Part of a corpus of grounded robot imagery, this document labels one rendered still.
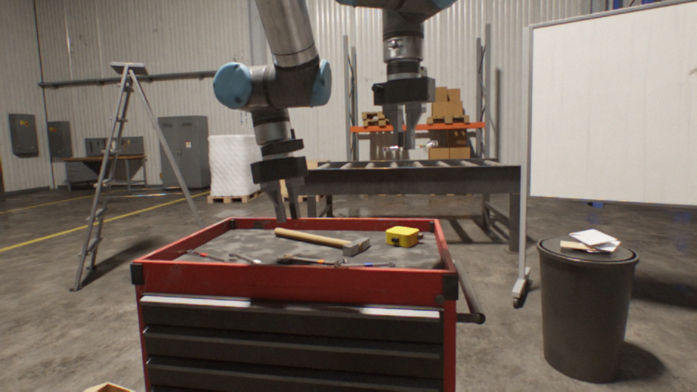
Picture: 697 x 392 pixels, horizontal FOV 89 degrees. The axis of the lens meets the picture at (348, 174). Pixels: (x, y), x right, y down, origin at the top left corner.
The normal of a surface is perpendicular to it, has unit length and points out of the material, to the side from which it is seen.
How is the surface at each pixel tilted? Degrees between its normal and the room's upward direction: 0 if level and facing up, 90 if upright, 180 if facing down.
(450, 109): 90
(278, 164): 80
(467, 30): 90
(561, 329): 94
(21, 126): 90
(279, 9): 126
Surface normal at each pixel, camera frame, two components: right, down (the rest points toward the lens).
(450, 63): -0.17, 0.11
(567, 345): -0.75, 0.15
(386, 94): -0.55, 0.11
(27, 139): 0.99, -0.01
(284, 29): 0.07, 0.66
